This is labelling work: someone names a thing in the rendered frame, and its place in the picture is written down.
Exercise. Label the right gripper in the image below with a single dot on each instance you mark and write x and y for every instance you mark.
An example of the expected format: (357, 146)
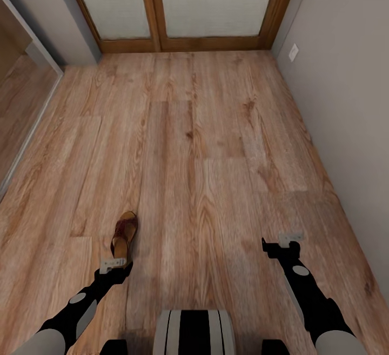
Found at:
(275, 251)

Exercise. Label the wall socket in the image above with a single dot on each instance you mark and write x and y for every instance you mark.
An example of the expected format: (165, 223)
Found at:
(294, 52)

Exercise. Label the sandal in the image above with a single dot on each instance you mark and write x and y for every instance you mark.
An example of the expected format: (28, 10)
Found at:
(125, 230)

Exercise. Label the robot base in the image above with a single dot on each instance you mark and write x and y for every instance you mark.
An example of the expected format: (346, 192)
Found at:
(119, 347)

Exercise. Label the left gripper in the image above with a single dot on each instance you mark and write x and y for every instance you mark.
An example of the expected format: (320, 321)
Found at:
(115, 276)

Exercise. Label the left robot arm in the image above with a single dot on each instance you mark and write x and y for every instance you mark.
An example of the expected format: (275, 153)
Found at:
(58, 334)

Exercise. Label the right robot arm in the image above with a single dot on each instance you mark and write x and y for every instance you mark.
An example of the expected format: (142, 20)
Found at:
(320, 316)

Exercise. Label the robot trunk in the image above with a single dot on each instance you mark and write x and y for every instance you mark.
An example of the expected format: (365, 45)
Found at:
(194, 332)

